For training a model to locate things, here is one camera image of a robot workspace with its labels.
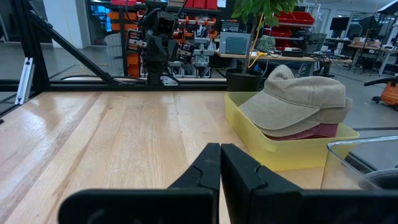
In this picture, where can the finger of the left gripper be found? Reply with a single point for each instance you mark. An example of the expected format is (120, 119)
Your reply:
(156, 48)
(167, 49)

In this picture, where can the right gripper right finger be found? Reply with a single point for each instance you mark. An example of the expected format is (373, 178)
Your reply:
(239, 180)

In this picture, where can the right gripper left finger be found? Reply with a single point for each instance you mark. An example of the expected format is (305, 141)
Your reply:
(206, 174)

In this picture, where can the red cotton baseball cap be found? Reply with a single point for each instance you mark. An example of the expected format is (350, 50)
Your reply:
(323, 130)

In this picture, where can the beige cotton baseball cap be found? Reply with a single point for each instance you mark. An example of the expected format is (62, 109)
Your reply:
(295, 99)
(332, 115)

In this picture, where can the dark grey baseball cap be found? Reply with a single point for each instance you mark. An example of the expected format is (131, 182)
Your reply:
(382, 180)

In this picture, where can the yellow plastic bin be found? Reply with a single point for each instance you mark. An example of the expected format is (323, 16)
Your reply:
(280, 155)

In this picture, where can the grey box device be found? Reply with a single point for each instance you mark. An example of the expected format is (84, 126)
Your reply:
(234, 43)

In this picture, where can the green potted plant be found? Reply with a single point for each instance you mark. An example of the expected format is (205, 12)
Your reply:
(244, 81)

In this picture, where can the clear plastic container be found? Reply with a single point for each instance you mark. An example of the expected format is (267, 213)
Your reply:
(335, 168)

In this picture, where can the green bag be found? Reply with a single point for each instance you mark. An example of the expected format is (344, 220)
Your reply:
(266, 43)

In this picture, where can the wooden top office desk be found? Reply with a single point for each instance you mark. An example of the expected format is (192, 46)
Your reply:
(280, 58)

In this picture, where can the red storage bins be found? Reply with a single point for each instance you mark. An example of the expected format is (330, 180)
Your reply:
(298, 18)

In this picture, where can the orange shop vacuum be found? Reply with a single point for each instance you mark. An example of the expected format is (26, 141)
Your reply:
(390, 93)

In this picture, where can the distant wooden desk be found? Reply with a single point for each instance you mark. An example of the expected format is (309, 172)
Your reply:
(367, 47)

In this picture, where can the black horizontal frame rail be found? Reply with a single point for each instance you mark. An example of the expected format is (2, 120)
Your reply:
(93, 85)

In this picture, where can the black diagonal frame strut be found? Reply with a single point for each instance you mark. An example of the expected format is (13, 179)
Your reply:
(71, 49)

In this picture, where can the black upright frame post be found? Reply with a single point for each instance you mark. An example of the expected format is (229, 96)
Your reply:
(34, 37)

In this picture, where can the silver aluminium bracket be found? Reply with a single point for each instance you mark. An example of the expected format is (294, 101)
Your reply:
(25, 81)

